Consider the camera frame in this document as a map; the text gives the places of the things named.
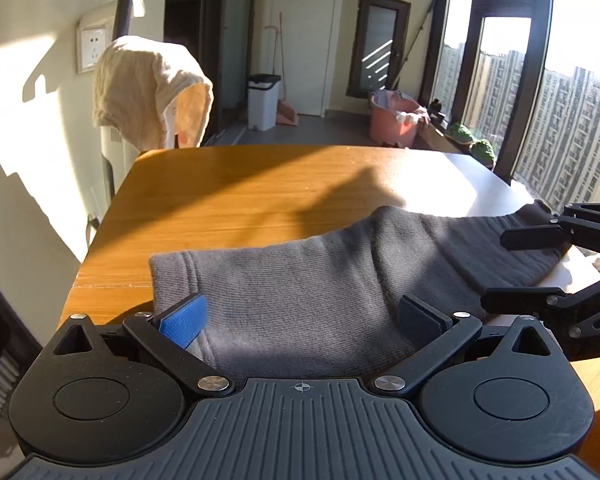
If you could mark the dark grey knit pants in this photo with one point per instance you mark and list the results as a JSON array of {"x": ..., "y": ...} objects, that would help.
[{"x": 328, "y": 305}]

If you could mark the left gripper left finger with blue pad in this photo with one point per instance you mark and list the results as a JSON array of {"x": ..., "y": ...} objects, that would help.
[{"x": 166, "y": 336}]

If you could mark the pink plastic bucket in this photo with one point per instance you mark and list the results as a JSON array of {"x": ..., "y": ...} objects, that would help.
[{"x": 395, "y": 118}]

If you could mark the white wall socket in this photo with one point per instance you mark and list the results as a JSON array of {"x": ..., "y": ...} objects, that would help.
[{"x": 92, "y": 37}]

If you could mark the broom handle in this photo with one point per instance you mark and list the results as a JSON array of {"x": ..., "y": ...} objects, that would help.
[{"x": 279, "y": 44}]

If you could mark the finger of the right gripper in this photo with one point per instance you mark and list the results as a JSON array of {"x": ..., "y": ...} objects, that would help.
[
  {"x": 538, "y": 238},
  {"x": 526, "y": 300}
]

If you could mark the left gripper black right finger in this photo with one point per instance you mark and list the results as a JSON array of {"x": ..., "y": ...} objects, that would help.
[{"x": 438, "y": 339}]

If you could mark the cream towel on chair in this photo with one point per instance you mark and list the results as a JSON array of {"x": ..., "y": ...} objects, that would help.
[{"x": 155, "y": 94}]

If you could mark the pink dustpan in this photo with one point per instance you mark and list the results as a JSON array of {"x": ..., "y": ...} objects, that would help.
[{"x": 286, "y": 115}]

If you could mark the green potted plant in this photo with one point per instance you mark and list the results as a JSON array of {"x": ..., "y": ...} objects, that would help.
[
  {"x": 482, "y": 150},
  {"x": 460, "y": 134}
]

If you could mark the green potted plant near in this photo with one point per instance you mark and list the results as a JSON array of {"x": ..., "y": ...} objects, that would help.
[{"x": 482, "y": 150}]

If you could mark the green potted plant far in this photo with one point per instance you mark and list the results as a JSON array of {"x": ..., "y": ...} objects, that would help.
[{"x": 460, "y": 134}]

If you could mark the white trash bin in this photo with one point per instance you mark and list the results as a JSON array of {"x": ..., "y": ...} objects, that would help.
[{"x": 263, "y": 92}]

